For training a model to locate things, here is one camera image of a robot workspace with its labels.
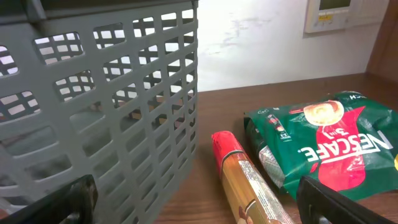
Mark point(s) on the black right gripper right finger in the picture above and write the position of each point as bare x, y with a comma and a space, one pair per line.
318, 203

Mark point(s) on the beige wall control panel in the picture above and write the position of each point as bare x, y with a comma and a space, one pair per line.
327, 15

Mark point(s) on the green Nescafe coffee bag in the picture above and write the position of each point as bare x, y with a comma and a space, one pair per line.
345, 141

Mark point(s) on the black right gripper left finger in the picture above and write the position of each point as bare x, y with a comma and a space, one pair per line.
74, 202

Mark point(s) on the orange spaghetti packet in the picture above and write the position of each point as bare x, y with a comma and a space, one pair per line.
251, 199

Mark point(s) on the grey plastic basket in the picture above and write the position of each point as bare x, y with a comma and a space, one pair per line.
105, 88

